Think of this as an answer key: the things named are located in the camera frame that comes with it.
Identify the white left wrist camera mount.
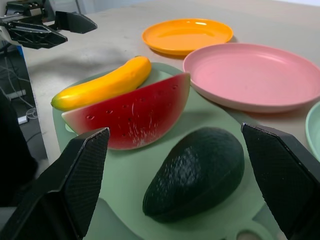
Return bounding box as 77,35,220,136
0,24,16,46

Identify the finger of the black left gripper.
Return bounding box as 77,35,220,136
54,10,98,35
6,20,69,50

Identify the red toy watermelon slice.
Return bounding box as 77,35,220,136
61,72,191,151

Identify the dark rounded shape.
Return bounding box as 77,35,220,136
0,87,39,208

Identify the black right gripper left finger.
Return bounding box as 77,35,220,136
0,126,111,240

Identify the white power strip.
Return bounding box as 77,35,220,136
4,89,27,100

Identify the dark green toy avocado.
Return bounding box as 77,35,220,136
142,126,246,224

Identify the light green cutting board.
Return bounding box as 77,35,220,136
51,62,285,240

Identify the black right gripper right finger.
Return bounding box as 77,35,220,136
240,122,320,240

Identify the orange plate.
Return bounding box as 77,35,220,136
141,17,234,56

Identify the yellow toy banana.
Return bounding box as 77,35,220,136
50,55,153,112

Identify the light green plate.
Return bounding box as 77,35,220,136
305,100,320,162

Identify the pink plate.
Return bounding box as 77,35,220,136
182,43,320,114

